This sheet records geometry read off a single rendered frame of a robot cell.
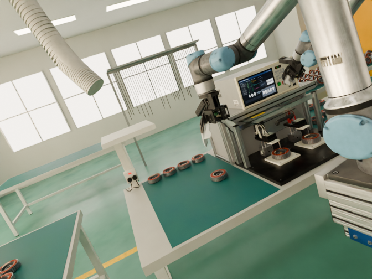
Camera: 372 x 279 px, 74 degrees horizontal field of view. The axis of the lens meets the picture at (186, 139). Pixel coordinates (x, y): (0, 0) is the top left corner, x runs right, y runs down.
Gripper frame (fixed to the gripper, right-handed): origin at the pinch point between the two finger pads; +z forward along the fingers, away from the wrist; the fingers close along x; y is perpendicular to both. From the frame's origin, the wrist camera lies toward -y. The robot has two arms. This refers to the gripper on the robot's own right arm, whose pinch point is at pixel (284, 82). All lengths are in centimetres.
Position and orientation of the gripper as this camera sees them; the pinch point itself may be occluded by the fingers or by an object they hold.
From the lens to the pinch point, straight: 170.4
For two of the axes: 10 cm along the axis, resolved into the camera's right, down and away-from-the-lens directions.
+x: 8.9, -3.9, 2.4
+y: 4.6, 7.4, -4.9
